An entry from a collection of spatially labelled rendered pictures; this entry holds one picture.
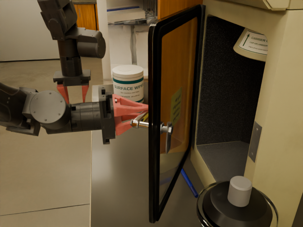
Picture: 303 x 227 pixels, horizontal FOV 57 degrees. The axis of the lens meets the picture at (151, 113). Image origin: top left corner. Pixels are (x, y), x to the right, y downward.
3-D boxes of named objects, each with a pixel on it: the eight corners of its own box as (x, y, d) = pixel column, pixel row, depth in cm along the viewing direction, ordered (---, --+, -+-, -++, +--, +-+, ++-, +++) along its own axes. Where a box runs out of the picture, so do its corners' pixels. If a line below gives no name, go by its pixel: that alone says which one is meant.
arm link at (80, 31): (61, 6, 74) (46, 19, 68) (102, 7, 72) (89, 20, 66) (72, 46, 82) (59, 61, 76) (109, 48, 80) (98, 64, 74)
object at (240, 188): (264, 200, 42) (273, 165, 39) (273, 253, 34) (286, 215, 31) (203, 190, 44) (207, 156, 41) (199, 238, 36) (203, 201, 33)
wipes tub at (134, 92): (141, 94, 130) (140, 63, 123) (146, 106, 119) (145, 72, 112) (113, 96, 128) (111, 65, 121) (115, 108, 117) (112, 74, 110)
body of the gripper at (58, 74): (90, 82, 79) (88, 56, 76) (53, 84, 78) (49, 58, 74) (90, 74, 85) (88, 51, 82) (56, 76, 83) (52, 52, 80)
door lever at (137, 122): (171, 117, 58) (172, 106, 57) (155, 137, 50) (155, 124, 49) (147, 113, 60) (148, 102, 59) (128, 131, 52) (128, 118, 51)
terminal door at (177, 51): (190, 148, 82) (201, 2, 63) (152, 228, 56) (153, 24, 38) (187, 147, 82) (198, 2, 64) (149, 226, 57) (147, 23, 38)
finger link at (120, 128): (152, 101, 53) (102, 104, 51) (152, 133, 56) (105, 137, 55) (146, 88, 59) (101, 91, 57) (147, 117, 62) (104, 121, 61)
